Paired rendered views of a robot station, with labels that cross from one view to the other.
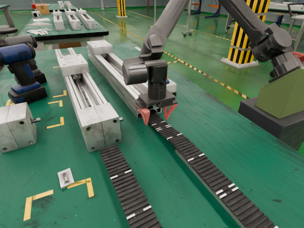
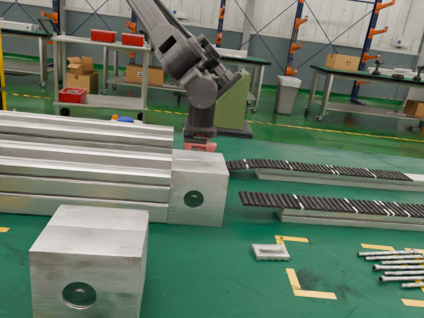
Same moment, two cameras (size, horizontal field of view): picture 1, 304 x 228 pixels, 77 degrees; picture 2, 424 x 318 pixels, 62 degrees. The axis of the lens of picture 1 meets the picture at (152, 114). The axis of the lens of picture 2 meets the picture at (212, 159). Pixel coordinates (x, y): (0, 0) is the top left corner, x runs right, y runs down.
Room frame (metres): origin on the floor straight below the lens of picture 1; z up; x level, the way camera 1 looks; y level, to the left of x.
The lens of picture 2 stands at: (0.24, 0.66, 1.08)
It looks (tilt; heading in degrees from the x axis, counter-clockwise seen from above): 20 degrees down; 290
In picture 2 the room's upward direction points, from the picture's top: 7 degrees clockwise
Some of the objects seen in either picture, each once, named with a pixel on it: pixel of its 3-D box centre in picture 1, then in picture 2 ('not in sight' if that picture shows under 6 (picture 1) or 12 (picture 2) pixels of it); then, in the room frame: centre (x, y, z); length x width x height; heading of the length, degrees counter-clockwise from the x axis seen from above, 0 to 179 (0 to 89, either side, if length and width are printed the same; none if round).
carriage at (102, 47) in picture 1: (100, 49); not in sight; (1.16, 0.31, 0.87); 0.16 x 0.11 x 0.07; 28
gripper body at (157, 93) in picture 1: (157, 90); (200, 115); (0.53, -0.02, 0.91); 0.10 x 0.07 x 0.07; 118
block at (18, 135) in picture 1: (19, 125); (98, 259); (0.46, 0.40, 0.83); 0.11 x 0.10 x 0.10; 117
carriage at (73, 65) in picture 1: (73, 67); not in sight; (0.85, 0.36, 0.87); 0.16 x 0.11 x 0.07; 28
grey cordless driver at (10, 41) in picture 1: (17, 63); not in sight; (0.85, 0.61, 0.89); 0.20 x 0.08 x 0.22; 132
